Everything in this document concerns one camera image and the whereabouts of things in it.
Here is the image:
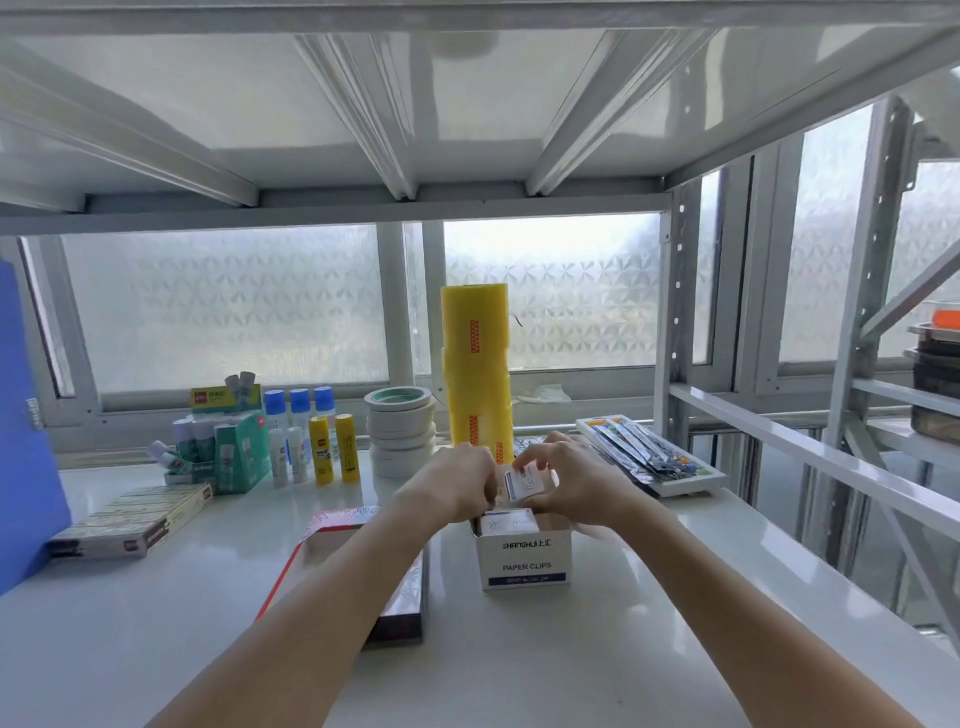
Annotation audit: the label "person's right hand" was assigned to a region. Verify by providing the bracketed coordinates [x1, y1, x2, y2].
[512, 431, 640, 530]

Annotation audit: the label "person's left hand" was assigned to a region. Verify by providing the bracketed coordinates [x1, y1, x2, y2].
[390, 442, 502, 528]

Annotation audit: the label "small white paper clip box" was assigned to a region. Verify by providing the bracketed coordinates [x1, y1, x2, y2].
[501, 462, 549, 505]
[480, 507, 538, 535]

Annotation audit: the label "person's left forearm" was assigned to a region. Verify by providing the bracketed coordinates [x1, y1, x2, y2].
[146, 491, 451, 728]

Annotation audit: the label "person's right forearm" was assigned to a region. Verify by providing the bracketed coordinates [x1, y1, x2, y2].
[585, 495, 942, 728]

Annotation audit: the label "yellow tape roll pack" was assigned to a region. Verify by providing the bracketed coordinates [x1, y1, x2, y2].
[440, 283, 511, 375]
[444, 367, 516, 468]

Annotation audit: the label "white paper clip carton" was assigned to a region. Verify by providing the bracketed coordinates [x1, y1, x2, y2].
[471, 510, 576, 594]

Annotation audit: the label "crumpled clear plastic glove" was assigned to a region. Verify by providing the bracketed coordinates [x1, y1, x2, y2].
[512, 382, 573, 408]

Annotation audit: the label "white double-sided tape roll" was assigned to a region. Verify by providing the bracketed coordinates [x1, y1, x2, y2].
[366, 408, 438, 436]
[369, 429, 438, 456]
[371, 448, 435, 480]
[364, 387, 436, 416]

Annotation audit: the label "white tray of packaged pens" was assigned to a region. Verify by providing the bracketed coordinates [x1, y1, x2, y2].
[574, 414, 729, 499]

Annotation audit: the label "yellow glue stick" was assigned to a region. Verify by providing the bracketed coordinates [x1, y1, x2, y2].
[309, 417, 335, 487]
[334, 413, 357, 483]

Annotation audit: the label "dark flat box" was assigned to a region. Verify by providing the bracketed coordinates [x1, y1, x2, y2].
[364, 546, 430, 648]

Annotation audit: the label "red-edged cardboard box lid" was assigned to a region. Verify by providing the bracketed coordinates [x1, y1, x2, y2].
[255, 507, 430, 624]

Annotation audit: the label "frosted glass window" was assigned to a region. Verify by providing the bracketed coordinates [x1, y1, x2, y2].
[15, 97, 960, 421]

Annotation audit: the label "green glue stick display box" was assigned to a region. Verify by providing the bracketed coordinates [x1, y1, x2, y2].
[187, 381, 265, 436]

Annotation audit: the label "group of white glue sticks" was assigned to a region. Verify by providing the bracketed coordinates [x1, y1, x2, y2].
[147, 370, 260, 475]

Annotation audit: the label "white metal shelf rack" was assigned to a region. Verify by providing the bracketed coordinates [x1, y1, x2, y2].
[0, 0, 960, 728]

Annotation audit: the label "flat beige staples box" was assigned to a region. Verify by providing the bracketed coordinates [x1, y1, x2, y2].
[46, 482, 216, 562]

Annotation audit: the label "grey metal shelf rack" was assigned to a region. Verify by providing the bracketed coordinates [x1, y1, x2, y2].
[795, 90, 960, 631]

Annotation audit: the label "dark stacked food containers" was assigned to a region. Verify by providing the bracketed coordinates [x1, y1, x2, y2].
[902, 322, 960, 451]

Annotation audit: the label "blue file folder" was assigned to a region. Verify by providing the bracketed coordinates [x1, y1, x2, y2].
[0, 258, 74, 597]

